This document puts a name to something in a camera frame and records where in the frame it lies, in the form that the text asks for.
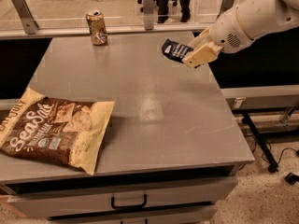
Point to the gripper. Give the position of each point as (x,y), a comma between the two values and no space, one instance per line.
(226,32)

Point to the blue rxbar blueberry wrapper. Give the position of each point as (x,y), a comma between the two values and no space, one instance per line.
(175,51)

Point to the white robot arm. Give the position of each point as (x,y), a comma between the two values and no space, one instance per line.
(238,27)

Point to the brown sea salt chip bag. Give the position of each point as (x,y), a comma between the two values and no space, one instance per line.
(57,130)

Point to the crushed metal drink can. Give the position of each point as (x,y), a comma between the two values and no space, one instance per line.
(97,27)

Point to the black metal stand leg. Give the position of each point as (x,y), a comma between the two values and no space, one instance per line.
(273,165)

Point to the grey lower drawer front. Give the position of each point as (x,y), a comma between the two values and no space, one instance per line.
(174,215)

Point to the grey drawer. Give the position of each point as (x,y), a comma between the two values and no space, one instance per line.
(165,194)
(174,215)

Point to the grey upper drawer front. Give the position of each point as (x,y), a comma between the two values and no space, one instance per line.
(165,194)

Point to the middle metal railing bracket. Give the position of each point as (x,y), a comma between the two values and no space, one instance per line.
(148,6)

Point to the grey side shelf rail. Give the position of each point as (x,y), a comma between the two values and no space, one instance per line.
(262,97)

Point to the black upper drawer handle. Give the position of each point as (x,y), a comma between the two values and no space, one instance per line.
(134,202)

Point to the left metal railing bracket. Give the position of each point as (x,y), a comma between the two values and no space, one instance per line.
(28,22)

